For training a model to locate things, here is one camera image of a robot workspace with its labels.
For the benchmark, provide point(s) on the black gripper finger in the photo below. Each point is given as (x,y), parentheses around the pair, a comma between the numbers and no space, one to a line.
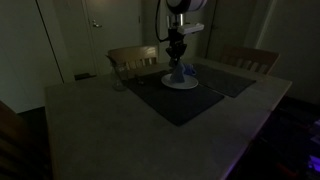
(172,62)
(180,60)

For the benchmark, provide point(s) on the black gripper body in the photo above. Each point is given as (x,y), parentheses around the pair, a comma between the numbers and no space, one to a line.
(177,47)

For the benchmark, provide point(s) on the blue towel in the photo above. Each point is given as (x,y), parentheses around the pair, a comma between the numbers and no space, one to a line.
(180,71)

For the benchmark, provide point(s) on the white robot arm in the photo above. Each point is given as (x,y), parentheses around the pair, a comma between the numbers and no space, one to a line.
(177,9)

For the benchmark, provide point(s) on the white round plate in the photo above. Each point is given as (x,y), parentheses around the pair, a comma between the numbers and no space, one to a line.
(189,82)

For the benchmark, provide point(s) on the dark placemat under plate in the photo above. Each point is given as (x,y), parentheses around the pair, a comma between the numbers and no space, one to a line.
(176,106)

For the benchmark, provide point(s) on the wooden chair near towel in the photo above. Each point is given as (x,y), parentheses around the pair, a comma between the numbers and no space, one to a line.
(255,60)

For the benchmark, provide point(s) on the wooden chair near door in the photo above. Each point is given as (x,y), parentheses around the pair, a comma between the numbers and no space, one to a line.
(131,58)

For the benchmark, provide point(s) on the dark empty placemat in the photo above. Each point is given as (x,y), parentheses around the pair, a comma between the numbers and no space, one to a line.
(218,80)

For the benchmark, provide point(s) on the clear glass jar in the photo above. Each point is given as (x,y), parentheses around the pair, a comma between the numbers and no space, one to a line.
(117,82)

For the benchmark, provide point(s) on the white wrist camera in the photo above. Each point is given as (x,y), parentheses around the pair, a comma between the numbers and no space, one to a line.
(190,28)

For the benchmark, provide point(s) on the white door with handle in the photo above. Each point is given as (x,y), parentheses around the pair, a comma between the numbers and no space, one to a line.
(121,21)

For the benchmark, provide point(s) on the silver door handle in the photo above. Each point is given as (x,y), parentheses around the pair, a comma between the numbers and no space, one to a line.
(96,25)

